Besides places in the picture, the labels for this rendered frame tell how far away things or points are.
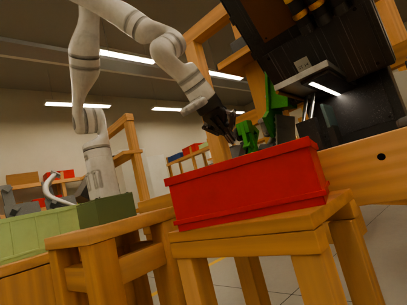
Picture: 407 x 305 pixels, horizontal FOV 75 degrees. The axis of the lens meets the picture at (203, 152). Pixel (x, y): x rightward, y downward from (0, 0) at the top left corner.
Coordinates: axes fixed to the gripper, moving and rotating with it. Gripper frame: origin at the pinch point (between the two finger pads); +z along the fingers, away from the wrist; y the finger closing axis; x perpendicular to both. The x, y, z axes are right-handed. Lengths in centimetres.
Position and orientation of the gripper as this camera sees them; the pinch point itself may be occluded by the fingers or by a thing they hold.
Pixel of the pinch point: (231, 137)
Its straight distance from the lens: 81.1
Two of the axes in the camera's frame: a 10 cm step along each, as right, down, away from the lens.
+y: -7.1, 2.8, 6.4
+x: -4.0, 5.9, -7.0
